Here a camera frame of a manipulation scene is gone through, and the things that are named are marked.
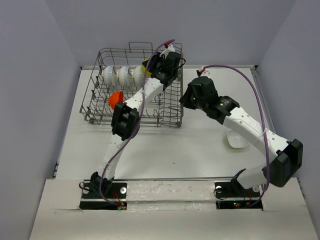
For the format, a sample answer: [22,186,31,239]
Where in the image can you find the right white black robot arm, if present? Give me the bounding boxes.
[179,76,303,196]

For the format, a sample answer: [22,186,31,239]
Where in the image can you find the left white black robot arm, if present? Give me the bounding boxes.
[89,50,184,198]

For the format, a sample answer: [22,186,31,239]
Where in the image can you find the lime green bowl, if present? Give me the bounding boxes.
[141,57,151,78]

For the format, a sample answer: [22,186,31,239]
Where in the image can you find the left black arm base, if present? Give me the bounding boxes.
[78,172,128,211]

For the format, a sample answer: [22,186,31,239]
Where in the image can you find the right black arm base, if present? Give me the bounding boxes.
[213,168,263,210]

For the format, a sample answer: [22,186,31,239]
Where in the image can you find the grey wire dish rack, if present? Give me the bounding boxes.
[79,41,183,128]

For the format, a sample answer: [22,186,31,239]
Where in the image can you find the white square bowl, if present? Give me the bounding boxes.
[226,130,249,149]

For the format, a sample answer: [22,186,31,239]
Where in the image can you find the orange bowl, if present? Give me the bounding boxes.
[108,91,124,110]

